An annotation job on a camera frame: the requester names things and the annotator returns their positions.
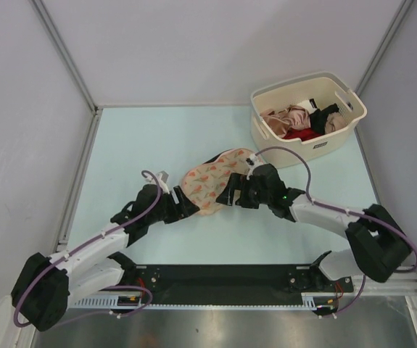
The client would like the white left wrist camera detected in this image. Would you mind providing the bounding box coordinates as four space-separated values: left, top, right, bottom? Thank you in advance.
155 171 170 193

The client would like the black garment in basket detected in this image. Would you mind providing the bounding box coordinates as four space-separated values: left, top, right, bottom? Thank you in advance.
309 103 339 136

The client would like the aluminium frame rail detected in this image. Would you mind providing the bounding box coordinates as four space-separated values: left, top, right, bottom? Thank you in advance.
66 264 417 293

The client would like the pink satin garment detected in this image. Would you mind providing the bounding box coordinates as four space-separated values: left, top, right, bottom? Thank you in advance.
260 105 311 138

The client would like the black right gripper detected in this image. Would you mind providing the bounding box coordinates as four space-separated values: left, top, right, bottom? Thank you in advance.
216 172 272 210

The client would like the black lace bra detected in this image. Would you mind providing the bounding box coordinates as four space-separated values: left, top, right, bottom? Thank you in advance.
204 149 233 164

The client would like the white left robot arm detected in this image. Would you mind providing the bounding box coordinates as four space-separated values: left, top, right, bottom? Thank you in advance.
11 184 199 331

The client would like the beige garment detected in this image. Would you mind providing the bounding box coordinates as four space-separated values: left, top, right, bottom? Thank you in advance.
325 112 347 134

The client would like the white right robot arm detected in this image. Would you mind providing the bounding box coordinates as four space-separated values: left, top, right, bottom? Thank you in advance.
216 165 414 291

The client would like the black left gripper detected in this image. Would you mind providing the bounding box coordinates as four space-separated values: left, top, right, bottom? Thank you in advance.
146 185 199 225

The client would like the white slotted cable duct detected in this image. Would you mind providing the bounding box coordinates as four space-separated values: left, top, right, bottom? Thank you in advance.
70 294 337 311

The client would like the cream plastic laundry basket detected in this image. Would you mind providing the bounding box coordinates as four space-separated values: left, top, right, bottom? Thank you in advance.
250 72 367 168

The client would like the pink floral mesh laundry bag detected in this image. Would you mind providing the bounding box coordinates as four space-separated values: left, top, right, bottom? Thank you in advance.
181 148 254 216

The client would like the red garment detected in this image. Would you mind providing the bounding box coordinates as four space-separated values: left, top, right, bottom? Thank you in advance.
282 128 321 141

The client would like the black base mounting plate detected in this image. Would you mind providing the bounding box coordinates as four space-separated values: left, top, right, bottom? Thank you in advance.
125 264 354 306

